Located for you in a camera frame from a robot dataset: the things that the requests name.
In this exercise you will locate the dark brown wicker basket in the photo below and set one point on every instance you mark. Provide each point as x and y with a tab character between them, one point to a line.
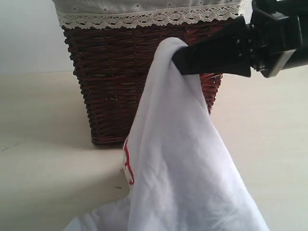
111	66

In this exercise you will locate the white t-shirt red lettering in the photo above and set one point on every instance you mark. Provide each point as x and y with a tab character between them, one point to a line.
182	177

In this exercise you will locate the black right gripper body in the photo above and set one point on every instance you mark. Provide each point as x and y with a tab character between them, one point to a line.
275	26

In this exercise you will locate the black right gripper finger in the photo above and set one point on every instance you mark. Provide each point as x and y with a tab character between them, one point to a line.
226	51

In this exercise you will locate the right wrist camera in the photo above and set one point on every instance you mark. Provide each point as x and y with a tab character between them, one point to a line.
274	63

